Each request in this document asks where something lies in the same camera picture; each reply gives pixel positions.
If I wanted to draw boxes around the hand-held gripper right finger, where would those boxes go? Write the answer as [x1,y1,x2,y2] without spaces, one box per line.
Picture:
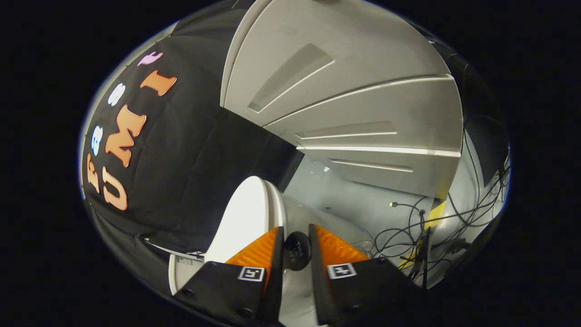
[309,223,425,326]

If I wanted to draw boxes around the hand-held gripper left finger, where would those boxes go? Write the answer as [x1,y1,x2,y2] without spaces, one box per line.
[174,226,285,327]

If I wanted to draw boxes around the white toilet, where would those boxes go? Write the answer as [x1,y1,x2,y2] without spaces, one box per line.
[168,181,369,327]

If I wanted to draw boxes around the black backdrop cloth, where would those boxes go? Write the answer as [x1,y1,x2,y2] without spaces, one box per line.
[81,0,509,296]

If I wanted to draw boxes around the white drawer cabinet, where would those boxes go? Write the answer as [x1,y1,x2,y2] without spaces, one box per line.
[220,0,463,199]

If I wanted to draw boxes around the black floor cables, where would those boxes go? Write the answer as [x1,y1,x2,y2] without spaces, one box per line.
[363,114,511,291]

